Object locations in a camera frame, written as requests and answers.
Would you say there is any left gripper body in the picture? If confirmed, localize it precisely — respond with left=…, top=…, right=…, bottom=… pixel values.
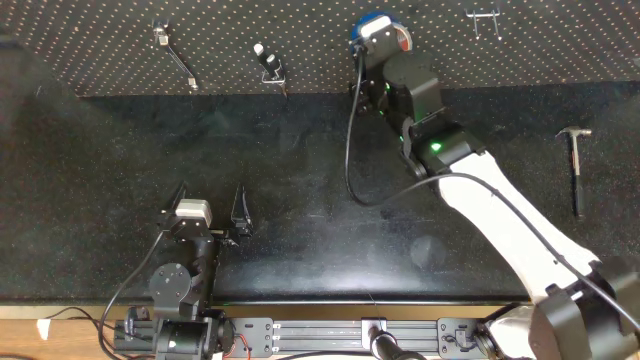
left=158, top=210, right=254, bottom=248

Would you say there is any metal hook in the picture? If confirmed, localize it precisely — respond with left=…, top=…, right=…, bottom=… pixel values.
left=260, top=68, right=288, bottom=87
left=463, top=7, right=503, bottom=42

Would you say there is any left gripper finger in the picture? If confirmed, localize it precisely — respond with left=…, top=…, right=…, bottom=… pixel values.
left=230, top=183, right=254, bottom=231
left=168, top=181, right=189, bottom=213

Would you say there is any black cable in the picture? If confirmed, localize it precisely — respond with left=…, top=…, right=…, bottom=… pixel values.
left=97, top=230, right=166, bottom=360
left=343, top=44, right=640, bottom=333

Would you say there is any mounting rail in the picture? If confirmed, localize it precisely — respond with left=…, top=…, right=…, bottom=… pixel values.
left=112, top=305, right=495, bottom=360

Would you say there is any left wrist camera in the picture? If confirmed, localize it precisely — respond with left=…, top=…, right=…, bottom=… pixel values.
left=174, top=198, right=214, bottom=225

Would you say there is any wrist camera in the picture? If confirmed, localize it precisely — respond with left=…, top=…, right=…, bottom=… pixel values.
left=358, top=14, right=397, bottom=42
left=174, top=198, right=214, bottom=225

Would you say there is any wrench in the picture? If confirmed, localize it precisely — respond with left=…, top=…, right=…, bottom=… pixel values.
left=151, top=19, right=200, bottom=92

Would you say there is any hammer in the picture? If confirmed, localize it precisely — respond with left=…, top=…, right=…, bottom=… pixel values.
left=555, top=125, right=593, bottom=221

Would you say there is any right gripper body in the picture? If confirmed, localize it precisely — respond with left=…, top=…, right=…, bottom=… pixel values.
left=354, top=28, right=403, bottom=76

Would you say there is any roll of blue tape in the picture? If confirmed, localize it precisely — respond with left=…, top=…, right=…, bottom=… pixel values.
left=349, top=11, right=414, bottom=55

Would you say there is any black pegboard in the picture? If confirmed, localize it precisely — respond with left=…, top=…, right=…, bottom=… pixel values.
left=0, top=0, right=640, bottom=99

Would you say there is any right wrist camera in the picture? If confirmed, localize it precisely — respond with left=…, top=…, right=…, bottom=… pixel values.
left=358, top=14, right=397, bottom=42

